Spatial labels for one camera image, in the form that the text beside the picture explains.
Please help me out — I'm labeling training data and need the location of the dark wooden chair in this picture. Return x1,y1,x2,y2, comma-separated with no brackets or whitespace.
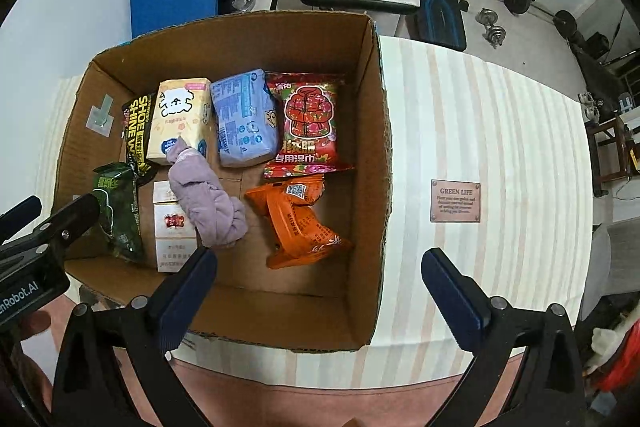
585,107,640,199

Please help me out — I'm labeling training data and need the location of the cream fluffy cloth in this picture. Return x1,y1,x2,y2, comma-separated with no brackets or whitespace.
590,326,632,375

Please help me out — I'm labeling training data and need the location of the green snack packet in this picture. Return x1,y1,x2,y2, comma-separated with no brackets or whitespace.
92,161,146,264

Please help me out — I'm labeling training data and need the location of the striped cat print tablecloth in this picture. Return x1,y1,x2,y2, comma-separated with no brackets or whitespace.
20,34,598,427

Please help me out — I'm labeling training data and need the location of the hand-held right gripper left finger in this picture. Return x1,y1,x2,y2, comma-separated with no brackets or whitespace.
52,247,218,427

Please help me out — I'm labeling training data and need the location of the black shoe wipes packet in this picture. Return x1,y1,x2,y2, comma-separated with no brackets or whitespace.
121,93,161,173

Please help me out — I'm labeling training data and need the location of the person's left hand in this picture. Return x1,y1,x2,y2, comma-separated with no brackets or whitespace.
15,309,55,342

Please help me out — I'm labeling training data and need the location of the red wet wipes packet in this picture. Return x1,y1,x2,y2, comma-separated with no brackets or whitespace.
264,72,355,180

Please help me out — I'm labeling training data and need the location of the black bag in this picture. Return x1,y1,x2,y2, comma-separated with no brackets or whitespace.
582,33,610,58

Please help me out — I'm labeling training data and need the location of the yellow tissue pack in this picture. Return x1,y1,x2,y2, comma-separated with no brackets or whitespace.
146,77,213,166

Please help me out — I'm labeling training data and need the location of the blue tissue pack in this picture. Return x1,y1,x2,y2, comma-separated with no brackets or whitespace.
210,68,280,168

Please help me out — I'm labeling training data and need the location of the purple cloth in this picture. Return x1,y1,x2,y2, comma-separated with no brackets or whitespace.
167,138,248,249

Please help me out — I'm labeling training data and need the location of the brown label patch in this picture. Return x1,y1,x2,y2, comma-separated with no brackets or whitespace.
430,180,482,224

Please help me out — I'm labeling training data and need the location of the cardboard box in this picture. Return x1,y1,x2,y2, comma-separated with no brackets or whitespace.
52,10,393,352

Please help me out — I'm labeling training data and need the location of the white cigarette carton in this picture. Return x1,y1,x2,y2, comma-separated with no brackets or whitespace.
151,180,201,273

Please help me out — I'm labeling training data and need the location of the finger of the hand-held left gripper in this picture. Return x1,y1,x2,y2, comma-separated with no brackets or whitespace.
0,196,43,248
30,194,101,258

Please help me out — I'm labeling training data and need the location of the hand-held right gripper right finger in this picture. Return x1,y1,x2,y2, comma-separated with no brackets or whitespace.
421,248,586,427

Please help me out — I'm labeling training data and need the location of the orange crinkled packet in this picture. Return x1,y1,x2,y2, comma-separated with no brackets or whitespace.
244,174,353,270

